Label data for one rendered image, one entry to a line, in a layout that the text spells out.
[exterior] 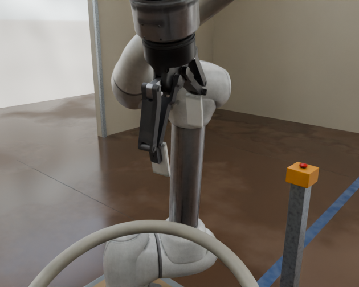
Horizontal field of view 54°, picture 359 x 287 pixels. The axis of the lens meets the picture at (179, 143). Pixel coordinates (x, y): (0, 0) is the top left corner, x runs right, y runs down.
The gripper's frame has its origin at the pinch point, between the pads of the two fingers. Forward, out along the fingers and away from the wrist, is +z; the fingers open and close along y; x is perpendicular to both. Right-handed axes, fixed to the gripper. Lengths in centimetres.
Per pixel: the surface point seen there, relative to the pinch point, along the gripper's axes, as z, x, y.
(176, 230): 25.1, -2.2, 1.3
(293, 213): 111, 15, -85
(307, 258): 219, 29, -134
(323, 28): 223, -31, -597
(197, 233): 24.7, 2.4, 0.3
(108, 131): 323, -319, -318
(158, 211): 238, -114, -142
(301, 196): 100, 17, -88
